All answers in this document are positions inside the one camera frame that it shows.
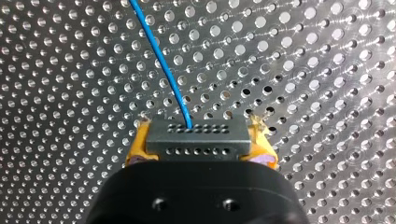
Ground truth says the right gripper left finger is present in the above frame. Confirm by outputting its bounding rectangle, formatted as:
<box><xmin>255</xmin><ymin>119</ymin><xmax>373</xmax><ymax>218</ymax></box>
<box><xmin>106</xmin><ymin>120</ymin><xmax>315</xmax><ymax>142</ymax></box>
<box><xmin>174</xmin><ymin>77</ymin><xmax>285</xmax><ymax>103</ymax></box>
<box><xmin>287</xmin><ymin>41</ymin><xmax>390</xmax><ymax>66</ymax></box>
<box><xmin>125</xmin><ymin>117</ymin><xmax>161</xmax><ymax>167</ymax></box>

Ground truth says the blue cable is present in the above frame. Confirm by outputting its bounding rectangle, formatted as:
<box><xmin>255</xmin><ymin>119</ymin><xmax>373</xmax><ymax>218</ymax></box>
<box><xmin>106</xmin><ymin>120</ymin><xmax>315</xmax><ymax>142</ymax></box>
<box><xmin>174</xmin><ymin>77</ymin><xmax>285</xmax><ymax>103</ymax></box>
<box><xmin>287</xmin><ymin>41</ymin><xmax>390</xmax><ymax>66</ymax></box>
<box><xmin>129</xmin><ymin>0</ymin><xmax>252</xmax><ymax>162</ymax></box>

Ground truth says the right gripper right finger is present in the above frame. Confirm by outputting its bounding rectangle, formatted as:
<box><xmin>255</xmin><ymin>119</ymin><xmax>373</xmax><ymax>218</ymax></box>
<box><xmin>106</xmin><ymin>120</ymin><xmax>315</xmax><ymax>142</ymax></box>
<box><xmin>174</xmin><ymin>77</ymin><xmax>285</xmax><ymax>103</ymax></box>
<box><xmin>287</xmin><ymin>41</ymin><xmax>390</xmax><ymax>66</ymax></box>
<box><xmin>240</xmin><ymin>113</ymin><xmax>279</xmax><ymax>171</ymax></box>

